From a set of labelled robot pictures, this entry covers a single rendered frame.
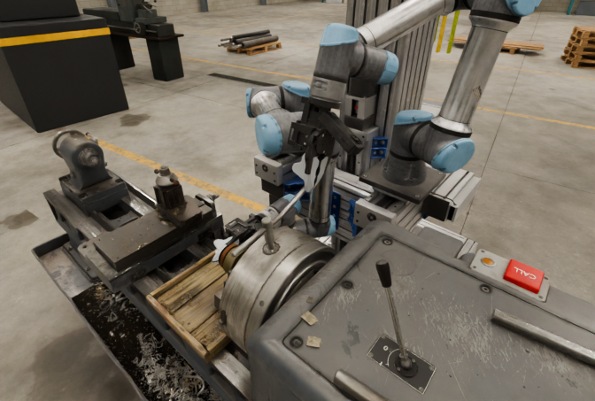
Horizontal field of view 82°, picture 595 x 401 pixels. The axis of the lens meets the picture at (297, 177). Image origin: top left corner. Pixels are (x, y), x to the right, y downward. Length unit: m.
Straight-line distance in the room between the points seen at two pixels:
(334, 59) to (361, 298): 0.47
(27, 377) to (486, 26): 2.47
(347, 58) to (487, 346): 0.57
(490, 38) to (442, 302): 0.64
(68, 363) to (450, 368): 2.05
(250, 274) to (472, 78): 0.73
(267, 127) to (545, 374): 0.75
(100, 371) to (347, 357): 1.80
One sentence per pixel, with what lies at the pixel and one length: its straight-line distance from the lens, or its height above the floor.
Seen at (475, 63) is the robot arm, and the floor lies 1.57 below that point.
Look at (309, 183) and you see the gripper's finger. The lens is 0.78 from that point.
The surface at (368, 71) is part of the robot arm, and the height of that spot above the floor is 1.59.
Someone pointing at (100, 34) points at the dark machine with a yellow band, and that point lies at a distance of 5.51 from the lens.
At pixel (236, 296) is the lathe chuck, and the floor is 1.17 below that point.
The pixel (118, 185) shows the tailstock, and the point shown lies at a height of 0.93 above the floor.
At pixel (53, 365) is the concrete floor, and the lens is 2.42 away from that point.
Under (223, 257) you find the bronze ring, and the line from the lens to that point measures 0.98.
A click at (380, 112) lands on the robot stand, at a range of 1.37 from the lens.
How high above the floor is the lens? 1.77
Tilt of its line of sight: 31 degrees down
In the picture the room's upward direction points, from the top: straight up
